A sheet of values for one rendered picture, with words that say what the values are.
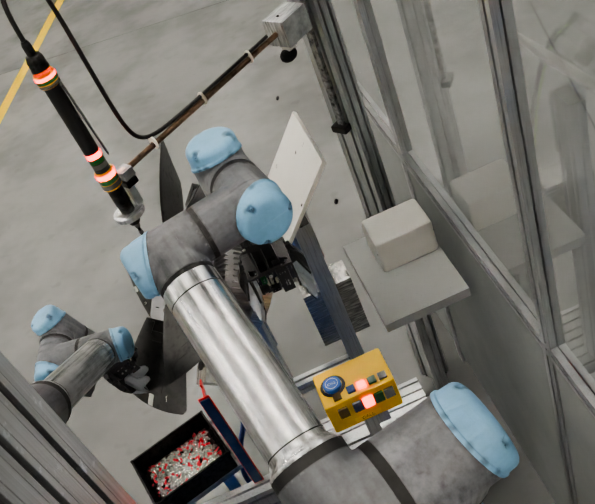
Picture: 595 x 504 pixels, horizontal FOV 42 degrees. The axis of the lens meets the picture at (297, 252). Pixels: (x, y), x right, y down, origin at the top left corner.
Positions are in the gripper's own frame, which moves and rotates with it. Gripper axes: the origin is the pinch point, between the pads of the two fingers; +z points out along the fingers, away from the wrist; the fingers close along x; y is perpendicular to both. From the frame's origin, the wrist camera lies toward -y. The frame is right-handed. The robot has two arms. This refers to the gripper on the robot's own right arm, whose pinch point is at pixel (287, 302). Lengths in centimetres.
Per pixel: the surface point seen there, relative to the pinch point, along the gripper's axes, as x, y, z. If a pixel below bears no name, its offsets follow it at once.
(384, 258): 26, -61, 56
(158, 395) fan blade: -42, -45, 52
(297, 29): 27, -83, -5
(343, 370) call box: 3.5, -17.2, 40.9
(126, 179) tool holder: -22, -51, -5
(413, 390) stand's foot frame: 23, -82, 140
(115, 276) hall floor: -86, -233, 148
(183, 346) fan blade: -26.5, -31.2, 28.0
